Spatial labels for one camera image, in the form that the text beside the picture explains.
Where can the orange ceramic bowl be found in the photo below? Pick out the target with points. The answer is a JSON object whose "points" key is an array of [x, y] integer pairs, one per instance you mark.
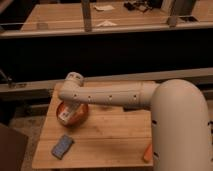
{"points": [[80, 115]]}

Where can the dark brown chair corner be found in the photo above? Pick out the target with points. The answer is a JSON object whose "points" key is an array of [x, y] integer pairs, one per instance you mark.
{"points": [[12, 148]]}

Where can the orange object at table edge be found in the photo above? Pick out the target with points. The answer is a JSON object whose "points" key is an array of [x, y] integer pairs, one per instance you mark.
{"points": [[148, 154]]}

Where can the black tool clutter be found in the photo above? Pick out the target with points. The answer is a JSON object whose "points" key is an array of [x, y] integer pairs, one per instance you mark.
{"points": [[139, 5]]}

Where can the metal post left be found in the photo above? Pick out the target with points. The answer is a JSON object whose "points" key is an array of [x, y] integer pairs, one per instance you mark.
{"points": [[86, 15]]}

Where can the metal post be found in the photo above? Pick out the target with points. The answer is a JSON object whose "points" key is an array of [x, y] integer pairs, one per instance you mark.
{"points": [[181, 9], [86, 15]]}

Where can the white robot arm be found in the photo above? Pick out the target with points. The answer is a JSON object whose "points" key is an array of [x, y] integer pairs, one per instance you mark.
{"points": [[180, 122]]}

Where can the white paper sheet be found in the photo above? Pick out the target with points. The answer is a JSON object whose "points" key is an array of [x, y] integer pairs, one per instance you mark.
{"points": [[103, 8]]}

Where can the folded white paper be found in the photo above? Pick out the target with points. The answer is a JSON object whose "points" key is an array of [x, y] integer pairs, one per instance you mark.
{"points": [[106, 23]]}

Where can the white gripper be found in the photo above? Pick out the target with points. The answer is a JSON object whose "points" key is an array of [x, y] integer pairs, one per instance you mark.
{"points": [[67, 112]]}

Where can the blue sponge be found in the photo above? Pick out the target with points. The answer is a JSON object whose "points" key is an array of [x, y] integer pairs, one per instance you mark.
{"points": [[62, 146]]}

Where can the metal post right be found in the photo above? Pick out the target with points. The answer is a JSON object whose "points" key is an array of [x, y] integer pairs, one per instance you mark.
{"points": [[181, 9]]}

